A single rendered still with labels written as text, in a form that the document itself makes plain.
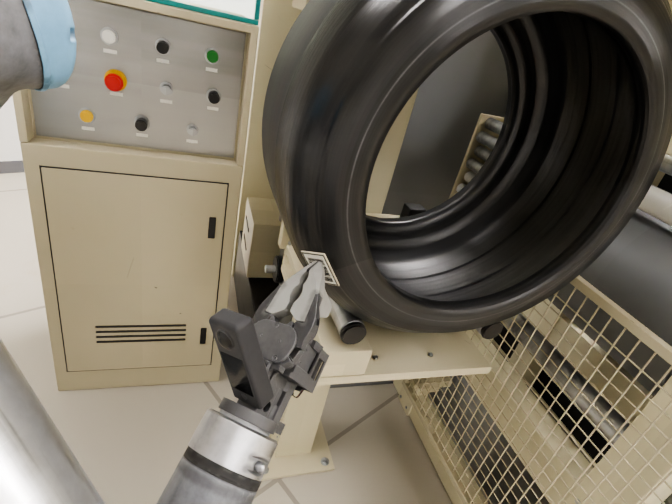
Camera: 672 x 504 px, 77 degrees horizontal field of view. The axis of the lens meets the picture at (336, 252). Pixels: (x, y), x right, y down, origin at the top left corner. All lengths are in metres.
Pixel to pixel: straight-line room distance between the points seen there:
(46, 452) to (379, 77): 0.41
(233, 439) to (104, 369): 1.28
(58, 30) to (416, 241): 0.73
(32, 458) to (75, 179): 1.07
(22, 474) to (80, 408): 1.46
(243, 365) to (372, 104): 0.31
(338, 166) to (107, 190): 0.93
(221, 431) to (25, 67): 0.37
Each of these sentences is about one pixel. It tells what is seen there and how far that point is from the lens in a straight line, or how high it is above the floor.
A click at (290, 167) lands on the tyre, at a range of 0.52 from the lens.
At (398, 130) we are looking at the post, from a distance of 0.97.
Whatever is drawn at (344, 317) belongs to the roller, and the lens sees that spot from 0.70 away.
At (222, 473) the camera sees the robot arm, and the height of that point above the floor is 0.92.
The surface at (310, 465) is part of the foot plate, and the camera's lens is 1.61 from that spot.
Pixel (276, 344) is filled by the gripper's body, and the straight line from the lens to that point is 0.51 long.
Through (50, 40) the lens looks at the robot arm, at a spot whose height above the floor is 1.27.
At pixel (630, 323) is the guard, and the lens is 0.89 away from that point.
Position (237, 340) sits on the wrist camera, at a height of 1.04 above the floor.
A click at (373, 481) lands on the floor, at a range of 1.65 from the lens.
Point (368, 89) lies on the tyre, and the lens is 0.48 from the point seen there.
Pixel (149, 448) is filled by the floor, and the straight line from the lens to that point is 1.64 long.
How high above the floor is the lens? 1.34
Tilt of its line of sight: 29 degrees down
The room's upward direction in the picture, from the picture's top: 14 degrees clockwise
